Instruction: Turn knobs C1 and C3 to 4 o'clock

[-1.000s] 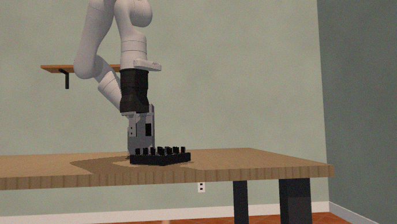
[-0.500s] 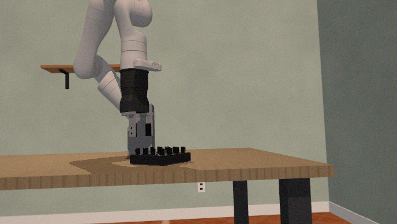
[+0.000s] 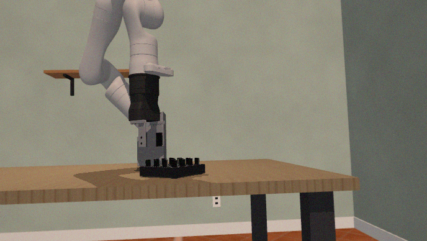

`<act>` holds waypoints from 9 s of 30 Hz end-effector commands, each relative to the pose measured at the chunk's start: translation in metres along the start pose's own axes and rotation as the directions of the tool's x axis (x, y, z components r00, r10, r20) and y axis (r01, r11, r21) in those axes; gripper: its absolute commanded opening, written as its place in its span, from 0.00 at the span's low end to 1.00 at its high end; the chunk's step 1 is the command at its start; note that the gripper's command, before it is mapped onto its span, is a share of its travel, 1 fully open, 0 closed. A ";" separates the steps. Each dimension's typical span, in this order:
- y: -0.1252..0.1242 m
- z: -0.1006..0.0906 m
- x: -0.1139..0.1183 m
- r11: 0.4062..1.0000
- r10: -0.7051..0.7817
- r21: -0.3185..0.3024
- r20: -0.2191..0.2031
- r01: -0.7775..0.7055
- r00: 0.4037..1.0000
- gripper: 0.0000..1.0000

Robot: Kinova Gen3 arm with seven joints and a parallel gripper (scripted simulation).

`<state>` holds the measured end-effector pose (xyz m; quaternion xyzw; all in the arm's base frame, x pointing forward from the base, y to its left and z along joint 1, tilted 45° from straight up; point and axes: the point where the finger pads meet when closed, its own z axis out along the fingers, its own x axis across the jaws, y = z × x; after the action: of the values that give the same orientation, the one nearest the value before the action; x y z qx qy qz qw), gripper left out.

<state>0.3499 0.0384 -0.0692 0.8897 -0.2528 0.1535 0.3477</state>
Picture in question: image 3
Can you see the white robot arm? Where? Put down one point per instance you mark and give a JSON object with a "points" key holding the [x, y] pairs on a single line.
{"points": [[106, 21]]}

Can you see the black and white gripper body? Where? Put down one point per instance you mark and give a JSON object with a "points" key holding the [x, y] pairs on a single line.
{"points": [[144, 75]]}

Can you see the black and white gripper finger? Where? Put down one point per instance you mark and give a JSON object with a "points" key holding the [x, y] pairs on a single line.
{"points": [[159, 132], [142, 134]]}

